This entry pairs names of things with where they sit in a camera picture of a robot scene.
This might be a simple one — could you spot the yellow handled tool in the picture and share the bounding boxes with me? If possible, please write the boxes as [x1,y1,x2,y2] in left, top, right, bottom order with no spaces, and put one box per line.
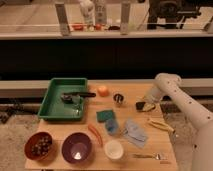
[148,119,175,133]

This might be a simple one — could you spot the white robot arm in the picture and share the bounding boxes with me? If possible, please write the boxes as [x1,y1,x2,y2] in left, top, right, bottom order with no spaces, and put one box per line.
[143,73,213,171]

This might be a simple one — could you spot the blue crumpled cloth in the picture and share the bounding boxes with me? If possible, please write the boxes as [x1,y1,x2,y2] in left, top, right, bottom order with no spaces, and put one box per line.
[105,119,119,135]

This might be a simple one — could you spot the orange fruit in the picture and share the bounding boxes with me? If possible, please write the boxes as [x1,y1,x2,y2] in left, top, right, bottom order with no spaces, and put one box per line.
[97,86,109,97]

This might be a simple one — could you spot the black eraser block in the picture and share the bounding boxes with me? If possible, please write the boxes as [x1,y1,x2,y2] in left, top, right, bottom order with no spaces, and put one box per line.
[135,102,145,111]

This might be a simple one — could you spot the white plastic cup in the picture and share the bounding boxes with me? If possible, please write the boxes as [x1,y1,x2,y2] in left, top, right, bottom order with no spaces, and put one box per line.
[104,140,124,161]

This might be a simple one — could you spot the green plastic tray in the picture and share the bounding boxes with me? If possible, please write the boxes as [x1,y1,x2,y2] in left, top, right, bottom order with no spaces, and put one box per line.
[38,78,87,121]

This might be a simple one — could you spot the wooden board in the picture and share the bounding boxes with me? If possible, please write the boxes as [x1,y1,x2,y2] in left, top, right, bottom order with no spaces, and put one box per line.
[25,83,178,171]

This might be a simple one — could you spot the purple bowl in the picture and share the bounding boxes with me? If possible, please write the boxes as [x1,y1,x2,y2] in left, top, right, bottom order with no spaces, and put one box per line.
[61,132,92,164]

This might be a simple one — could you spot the light blue folded cloth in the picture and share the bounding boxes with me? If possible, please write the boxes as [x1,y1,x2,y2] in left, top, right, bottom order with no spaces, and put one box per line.
[122,119,148,148]

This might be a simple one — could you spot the small metal cup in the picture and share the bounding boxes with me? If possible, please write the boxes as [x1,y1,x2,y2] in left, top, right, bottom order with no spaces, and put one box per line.
[113,93,124,106]

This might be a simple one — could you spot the black handled tool in tray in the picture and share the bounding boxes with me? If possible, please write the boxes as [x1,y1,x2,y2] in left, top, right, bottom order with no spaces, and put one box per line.
[60,92,96,104]

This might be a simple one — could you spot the metal fork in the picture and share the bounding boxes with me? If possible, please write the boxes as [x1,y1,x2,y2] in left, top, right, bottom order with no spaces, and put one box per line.
[132,153,166,160]

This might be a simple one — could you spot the green sponge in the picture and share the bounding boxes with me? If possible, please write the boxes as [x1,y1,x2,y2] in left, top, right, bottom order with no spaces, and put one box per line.
[97,110,115,122]

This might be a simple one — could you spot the brown bowl with contents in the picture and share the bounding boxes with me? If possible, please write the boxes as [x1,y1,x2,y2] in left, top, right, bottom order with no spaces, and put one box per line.
[24,132,53,161]

